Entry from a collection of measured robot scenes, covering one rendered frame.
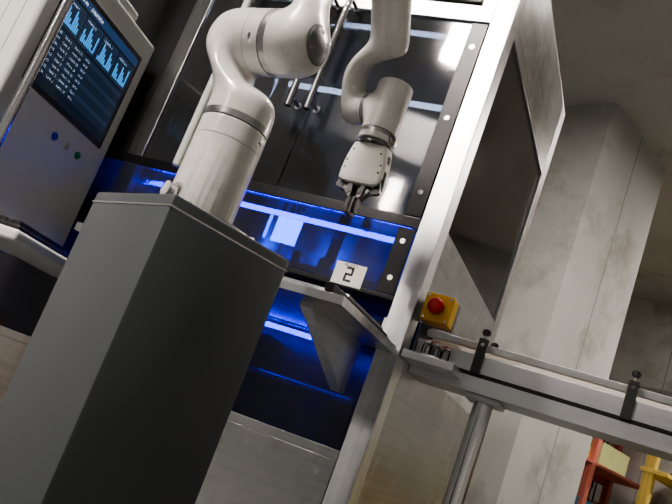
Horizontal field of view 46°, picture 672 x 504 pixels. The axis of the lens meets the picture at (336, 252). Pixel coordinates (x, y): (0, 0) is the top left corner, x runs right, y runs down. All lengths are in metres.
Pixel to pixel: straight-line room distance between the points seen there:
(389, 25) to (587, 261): 3.96
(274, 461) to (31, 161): 0.99
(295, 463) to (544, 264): 3.71
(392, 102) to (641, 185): 4.52
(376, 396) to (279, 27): 0.92
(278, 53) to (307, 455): 0.98
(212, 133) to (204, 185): 0.09
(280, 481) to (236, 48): 1.03
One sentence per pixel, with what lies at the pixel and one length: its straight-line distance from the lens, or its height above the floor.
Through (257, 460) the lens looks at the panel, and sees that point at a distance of 2.00.
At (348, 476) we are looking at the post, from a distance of 1.91.
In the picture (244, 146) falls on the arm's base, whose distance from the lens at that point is 1.35.
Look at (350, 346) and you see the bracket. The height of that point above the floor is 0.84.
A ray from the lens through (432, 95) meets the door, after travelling 2.20.
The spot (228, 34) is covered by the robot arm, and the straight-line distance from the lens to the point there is 1.46.
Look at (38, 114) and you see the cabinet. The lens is 2.21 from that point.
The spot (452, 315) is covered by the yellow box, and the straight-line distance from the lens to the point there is 1.94.
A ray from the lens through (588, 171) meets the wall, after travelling 5.63.
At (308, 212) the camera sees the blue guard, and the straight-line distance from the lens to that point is 2.13.
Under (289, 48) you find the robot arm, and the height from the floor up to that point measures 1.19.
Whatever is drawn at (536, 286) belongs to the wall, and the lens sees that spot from 5.40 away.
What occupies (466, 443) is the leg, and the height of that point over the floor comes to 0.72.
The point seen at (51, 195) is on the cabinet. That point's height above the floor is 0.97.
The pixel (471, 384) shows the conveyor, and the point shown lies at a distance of 1.98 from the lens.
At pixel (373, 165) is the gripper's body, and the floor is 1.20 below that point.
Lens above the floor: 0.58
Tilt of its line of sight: 14 degrees up
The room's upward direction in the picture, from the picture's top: 21 degrees clockwise
